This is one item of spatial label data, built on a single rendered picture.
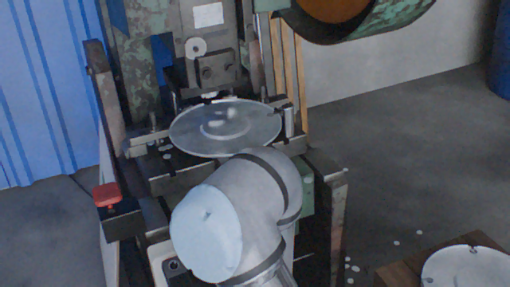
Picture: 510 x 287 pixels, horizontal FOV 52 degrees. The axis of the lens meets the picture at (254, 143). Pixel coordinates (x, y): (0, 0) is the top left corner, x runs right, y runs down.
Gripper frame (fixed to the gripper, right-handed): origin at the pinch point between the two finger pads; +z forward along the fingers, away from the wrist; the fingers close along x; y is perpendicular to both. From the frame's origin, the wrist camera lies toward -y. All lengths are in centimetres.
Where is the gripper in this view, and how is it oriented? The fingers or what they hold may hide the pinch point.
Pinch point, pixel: (174, 285)
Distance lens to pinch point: 128.1
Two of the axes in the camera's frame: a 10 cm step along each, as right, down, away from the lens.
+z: -3.0, 0.2, 9.5
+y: 2.5, 9.7, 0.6
